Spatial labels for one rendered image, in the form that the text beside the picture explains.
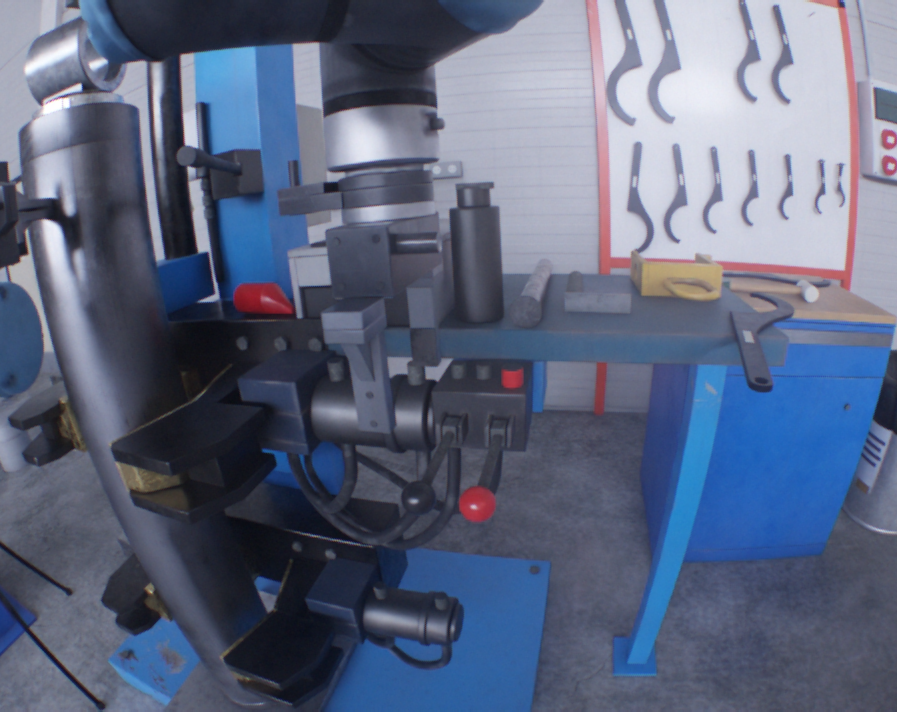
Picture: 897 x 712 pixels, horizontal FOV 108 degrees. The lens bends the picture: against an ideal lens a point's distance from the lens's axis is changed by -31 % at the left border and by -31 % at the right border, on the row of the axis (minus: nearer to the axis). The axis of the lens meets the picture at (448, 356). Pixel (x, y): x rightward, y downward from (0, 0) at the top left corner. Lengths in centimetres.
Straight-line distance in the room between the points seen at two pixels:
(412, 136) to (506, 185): 213
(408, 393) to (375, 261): 35
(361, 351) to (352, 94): 18
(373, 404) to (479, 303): 38
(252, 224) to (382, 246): 77
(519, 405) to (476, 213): 27
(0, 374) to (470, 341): 58
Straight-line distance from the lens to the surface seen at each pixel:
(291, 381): 67
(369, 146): 34
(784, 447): 165
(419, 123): 36
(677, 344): 69
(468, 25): 26
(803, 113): 277
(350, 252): 33
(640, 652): 147
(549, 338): 67
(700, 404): 94
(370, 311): 31
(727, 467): 161
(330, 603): 96
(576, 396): 272
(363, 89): 35
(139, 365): 78
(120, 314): 76
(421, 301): 46
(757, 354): 62
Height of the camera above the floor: 127
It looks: 20 degrees down
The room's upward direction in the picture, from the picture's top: 4 degrees counter-clockwise
